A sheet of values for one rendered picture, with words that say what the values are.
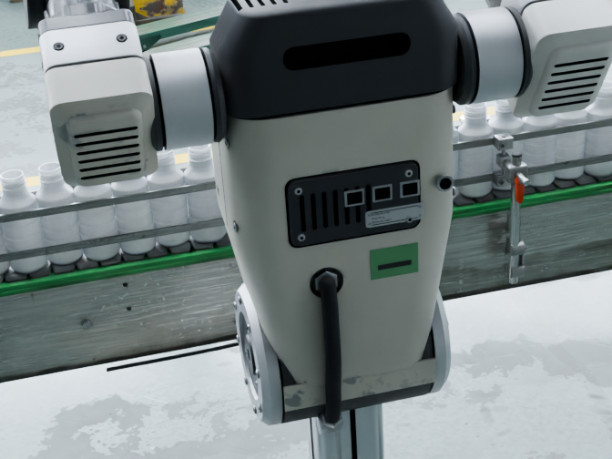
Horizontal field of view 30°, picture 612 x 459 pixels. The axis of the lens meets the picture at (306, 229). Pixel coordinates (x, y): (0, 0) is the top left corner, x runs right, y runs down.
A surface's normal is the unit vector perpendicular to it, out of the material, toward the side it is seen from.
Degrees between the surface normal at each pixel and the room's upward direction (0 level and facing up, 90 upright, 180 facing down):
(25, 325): 90
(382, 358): 90
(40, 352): 90
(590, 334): 0
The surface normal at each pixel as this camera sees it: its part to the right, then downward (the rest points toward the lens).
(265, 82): 0.24, 0.44
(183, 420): -0.06, -0.88
